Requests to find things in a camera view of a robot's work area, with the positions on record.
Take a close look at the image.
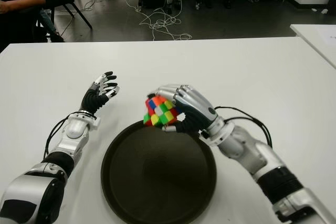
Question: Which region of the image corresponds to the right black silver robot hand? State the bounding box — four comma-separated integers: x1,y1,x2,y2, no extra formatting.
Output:
146,84,225,137

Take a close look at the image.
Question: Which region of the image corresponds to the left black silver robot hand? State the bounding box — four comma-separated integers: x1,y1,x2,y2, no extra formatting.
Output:
78,71,120,117

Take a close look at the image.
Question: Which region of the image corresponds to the multicoloured Rubik's cube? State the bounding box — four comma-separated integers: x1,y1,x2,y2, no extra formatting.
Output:
143,97,182,127

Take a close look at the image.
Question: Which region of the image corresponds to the dark brown round plate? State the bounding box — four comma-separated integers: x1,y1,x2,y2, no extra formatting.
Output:
101,120,218,218

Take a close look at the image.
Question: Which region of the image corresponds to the seated person in black shirt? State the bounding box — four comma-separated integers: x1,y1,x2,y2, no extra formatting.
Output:
0,0,65,53

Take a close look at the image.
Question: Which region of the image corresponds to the white side table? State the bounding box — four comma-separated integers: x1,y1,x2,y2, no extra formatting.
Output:
290,24,336,69

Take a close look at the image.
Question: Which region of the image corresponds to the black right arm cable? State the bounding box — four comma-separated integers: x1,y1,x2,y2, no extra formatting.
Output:
214,106,273,146

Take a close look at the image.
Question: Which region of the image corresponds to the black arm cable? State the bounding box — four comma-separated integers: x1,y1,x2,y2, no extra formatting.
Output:
43,112,79,159
214,106,273,146

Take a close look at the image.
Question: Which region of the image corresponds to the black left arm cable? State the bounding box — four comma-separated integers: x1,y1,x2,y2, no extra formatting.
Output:
43,112,79,159

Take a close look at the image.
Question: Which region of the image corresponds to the tangled white floor cable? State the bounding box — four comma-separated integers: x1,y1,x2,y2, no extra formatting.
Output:
125,0,192,41

